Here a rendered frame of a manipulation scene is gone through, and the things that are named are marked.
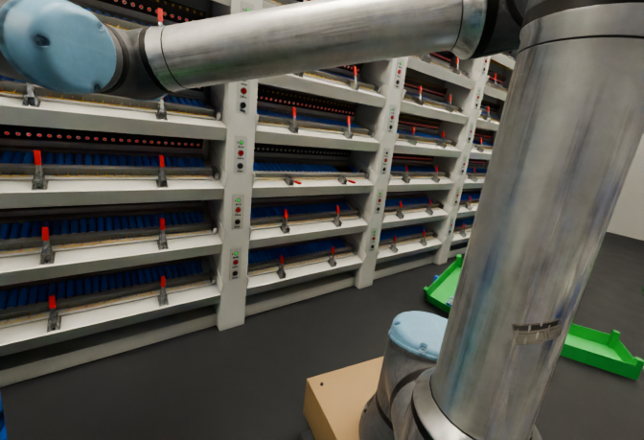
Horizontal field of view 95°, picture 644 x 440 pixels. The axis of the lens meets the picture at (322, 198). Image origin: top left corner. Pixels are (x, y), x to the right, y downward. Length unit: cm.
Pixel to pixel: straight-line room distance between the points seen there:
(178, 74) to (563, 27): 44
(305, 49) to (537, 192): 31
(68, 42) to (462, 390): 55
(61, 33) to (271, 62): 22
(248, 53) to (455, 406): 50
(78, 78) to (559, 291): 53
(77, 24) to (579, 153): 49
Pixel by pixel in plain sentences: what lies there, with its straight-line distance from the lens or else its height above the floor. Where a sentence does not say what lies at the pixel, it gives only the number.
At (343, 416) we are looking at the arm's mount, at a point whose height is 16.
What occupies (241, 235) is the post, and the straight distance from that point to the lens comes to 109.
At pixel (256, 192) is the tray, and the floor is 52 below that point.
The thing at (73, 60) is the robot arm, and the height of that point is 80.
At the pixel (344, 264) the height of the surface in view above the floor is 15.
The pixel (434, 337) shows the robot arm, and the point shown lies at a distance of 60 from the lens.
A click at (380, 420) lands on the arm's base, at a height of 23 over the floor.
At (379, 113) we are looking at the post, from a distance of 142.
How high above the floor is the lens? 75
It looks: 12 degrees down
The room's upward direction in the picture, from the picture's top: 6 degrees clockwise
